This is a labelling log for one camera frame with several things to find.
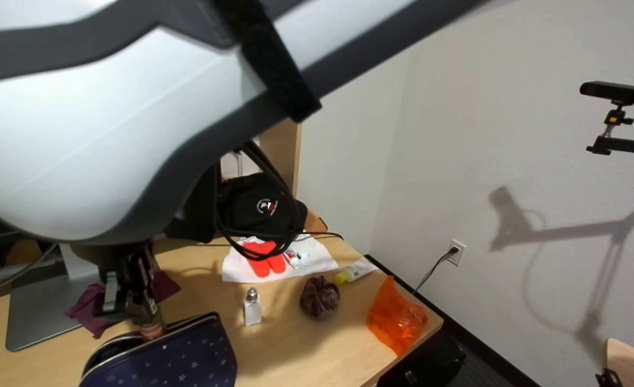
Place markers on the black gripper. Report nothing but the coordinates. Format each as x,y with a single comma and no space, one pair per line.
129,275

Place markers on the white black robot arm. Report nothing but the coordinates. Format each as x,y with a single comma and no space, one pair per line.
112,110

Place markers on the navy dotted purse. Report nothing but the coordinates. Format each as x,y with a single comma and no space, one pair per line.
189,354

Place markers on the purple cloth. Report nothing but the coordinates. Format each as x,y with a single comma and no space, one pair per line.
85,309

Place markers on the black computer monitor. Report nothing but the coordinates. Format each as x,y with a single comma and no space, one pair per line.
42,282

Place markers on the white red plastic bag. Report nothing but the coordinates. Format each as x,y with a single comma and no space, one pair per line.
303,256

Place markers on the clear salt shaker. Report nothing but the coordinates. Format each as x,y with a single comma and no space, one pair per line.
251,310

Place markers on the black cap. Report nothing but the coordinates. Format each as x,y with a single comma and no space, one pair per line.
261,207

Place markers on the purple round pouch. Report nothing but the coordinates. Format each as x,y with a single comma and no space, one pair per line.
318,297

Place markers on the yellow green marker pen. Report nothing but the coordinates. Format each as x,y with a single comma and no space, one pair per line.
348,275

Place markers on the orange plastic bag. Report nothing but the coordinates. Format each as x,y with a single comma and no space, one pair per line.
393,319

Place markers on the black backpack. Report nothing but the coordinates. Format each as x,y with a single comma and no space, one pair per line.
433,365

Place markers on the white wall power outlet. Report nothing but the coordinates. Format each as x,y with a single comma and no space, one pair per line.
457,253

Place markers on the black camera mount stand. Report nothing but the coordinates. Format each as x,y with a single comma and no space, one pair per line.
620,96

